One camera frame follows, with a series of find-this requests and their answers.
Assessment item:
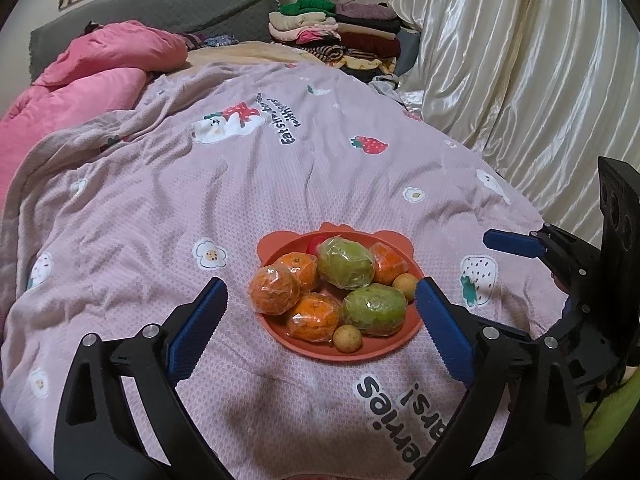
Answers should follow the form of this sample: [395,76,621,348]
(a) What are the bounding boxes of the wrapped orange back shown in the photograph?
[276,252,320,292]

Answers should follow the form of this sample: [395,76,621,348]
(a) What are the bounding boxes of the cream satin curtain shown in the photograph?
[388,0,639,244]

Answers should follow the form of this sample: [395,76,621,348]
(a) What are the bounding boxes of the orange bear-ear plate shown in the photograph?
[256,222,424,364]

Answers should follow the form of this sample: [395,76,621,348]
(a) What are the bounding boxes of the wrapped green fruit on plate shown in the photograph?
[343,283,408,337]

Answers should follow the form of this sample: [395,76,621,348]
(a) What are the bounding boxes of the beige blanket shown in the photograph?
[186,41,323,67]

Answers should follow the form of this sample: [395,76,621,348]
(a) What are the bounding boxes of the orange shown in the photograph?
[247,263,300,316]
[369,242,409,285]
[285,292,343,344]
[276,252,320,292]

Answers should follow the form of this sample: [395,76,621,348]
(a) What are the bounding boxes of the green fruit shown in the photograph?
[318,236,375,290]
[343,283,408,337]

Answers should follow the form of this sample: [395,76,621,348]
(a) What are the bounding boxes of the black camera box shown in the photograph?
[598,156,639,274]

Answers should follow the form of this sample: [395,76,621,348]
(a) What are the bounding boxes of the stack of folded clothes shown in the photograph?
[269,0,420,84]

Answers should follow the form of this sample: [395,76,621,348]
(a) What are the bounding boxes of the small yellow fruit front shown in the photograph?
[332,325,362,353]

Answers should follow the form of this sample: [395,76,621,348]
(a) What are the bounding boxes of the small yellow fruit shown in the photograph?
[332,325,362,353]
[392,273,418,304]

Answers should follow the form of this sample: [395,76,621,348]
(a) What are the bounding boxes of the red cherry tomato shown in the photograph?
[306,235,326,256]

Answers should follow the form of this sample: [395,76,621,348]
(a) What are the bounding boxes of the mauve printed bed cover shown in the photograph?
[1,63,564,479]

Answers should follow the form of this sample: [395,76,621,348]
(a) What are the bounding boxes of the green sleeve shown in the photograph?
[580,366,639,468]

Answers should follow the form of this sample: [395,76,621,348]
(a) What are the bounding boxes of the pink quilt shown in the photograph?
[1,21,188,203]

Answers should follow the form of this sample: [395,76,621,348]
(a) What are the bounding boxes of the grey headboard cover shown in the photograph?
[29,0,280,80]

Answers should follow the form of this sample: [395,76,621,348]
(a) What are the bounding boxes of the wrapped orange front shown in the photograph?
[285,292,343,344]

